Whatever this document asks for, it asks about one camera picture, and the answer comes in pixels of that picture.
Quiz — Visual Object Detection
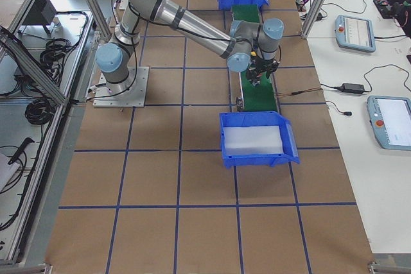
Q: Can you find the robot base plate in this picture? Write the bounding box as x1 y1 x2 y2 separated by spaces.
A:
92 66 150 108

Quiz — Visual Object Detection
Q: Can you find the green conveyor belt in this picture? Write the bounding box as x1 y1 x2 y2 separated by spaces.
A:
230 4 280 112

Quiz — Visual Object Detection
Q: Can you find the red black wire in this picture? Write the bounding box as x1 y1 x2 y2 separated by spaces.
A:
276 87 325 98

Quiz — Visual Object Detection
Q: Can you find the blue right plastic bin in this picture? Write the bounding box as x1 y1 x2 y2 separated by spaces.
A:
220 111 300 168

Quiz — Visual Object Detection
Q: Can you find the black power brick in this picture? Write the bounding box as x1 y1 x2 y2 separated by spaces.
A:
334 83 367 94

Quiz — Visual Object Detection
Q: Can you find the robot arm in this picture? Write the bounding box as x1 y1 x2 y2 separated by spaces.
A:
96 0 284 96

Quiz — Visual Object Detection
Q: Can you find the teach pendant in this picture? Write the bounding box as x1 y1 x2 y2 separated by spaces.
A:
367 96 410 151
335 15 376 53

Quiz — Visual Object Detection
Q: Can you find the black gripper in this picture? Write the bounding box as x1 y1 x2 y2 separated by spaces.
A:
246 57 278 87

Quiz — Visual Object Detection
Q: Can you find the white foam pad right bin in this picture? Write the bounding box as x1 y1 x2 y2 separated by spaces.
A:
222 126 283 155

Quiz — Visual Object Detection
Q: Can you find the teach pendant near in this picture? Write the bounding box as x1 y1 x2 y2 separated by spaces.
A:
367 96 410 151

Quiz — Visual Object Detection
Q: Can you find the teach pendant far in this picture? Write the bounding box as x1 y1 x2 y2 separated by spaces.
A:
335 15 376 53

